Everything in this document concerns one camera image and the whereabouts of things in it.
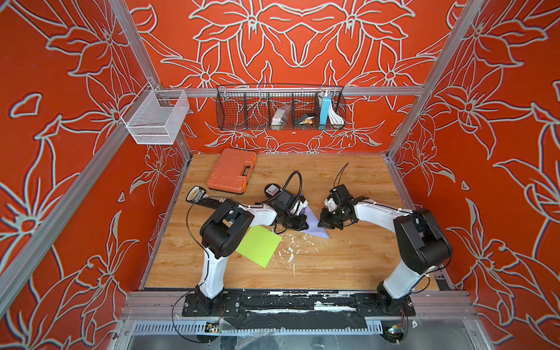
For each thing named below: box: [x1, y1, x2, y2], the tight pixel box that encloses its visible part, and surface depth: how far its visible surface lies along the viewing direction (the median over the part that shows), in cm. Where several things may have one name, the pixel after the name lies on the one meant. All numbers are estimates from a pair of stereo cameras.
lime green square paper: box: [235, 225, 283, 269], surface depth 89 cm
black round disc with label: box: [263, 183, 281, 199], surface depth 106 cm
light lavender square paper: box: [300, 204, 330, 239], surface depth 92 cm
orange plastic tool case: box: [207, 148, 258, 194], surface depth 108 cm
